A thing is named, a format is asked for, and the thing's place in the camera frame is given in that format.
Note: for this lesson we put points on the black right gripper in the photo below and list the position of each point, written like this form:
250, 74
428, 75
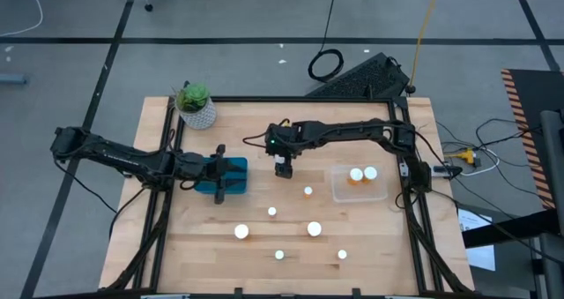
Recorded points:
291, 142

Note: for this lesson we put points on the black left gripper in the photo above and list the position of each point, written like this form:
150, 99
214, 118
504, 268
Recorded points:
200, 171

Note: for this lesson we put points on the small orange medicine bottle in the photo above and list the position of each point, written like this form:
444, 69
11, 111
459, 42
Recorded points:
308, 191

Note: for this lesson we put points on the small pink medicine bottle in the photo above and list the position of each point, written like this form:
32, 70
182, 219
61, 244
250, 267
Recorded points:
272, 211
342, 254

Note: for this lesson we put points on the light blue medicine bottle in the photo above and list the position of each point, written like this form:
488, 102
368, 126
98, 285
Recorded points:
279, 255

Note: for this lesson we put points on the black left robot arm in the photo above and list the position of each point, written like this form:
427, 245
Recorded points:
114, 155

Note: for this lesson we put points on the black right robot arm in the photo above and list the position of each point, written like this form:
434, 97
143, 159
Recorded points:
352, 129

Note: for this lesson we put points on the teal plastic bin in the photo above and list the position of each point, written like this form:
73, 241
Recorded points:
207, 186

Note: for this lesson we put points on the clear plastic bin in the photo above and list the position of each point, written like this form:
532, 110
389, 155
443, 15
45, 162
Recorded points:
343, 193

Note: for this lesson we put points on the potted succulent white pot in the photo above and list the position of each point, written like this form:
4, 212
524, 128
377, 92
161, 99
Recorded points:
196, 107

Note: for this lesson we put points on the black mesh computer case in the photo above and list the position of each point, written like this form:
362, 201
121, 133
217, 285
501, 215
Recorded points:
361, 78

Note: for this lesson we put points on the black power adapter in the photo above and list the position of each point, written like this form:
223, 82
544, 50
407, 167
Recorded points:
447, 171

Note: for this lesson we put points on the yellow power plug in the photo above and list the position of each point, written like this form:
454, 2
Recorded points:
468, 156

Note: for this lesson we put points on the white paper sheet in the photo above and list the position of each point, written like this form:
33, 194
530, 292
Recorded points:
480, 257

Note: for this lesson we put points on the grey floor bar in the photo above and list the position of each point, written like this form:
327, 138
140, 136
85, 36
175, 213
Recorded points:
13, 79

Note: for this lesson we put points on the black beam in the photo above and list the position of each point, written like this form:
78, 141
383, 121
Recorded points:
506, 230

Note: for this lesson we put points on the hazard striped black floor mat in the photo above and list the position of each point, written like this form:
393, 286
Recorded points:
535, 91

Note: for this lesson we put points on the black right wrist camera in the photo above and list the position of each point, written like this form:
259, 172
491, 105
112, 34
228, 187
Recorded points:
271, 144

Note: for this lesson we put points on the black aluminium table frame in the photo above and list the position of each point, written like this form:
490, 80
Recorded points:
286, 99

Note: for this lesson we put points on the grey metal post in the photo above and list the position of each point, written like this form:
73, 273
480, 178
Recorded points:
551, 180

